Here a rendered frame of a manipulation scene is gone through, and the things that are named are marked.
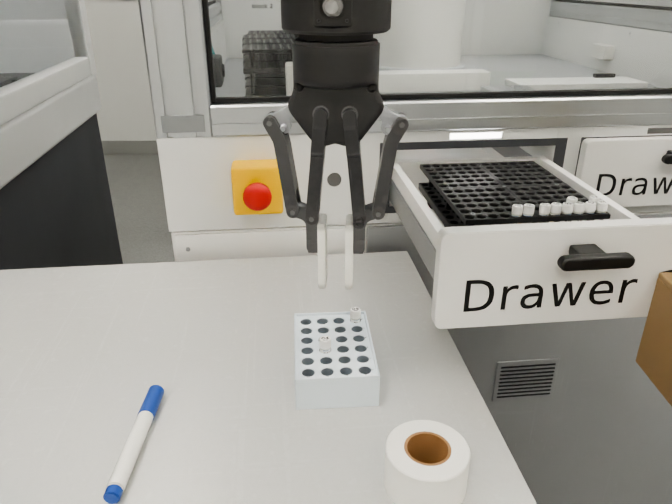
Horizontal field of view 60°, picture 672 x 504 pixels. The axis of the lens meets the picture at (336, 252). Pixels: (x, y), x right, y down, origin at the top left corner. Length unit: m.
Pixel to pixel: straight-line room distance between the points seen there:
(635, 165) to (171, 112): 0.71
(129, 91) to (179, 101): 3.52
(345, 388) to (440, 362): 0.13
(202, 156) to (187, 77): 0.11
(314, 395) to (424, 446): 0.13
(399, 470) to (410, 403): 0.14
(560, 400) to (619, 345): 0.15
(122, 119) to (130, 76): 0.31
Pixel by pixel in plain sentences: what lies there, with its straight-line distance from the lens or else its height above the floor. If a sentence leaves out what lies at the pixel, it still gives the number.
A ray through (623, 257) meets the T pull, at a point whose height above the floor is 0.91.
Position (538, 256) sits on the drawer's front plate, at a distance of 0.62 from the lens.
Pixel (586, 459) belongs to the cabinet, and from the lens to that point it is 1.37.
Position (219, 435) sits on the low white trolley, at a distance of 0.59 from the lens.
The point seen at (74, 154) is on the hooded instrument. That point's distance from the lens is 1.67.
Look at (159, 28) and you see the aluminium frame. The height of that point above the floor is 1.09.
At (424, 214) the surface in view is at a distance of 0.71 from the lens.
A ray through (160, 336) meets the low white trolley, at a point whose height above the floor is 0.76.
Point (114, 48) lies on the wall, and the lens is 4.37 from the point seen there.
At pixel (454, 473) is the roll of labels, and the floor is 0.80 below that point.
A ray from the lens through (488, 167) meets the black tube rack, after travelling 0.90.
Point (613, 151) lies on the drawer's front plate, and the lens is 1.00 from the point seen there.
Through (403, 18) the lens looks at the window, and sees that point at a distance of 0.88.
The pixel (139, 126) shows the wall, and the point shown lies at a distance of 4.42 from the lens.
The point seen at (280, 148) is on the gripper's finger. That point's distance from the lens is 0.54.
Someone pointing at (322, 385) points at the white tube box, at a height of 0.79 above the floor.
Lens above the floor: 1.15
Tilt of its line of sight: 25 degrees down
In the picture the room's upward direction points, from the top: straight up
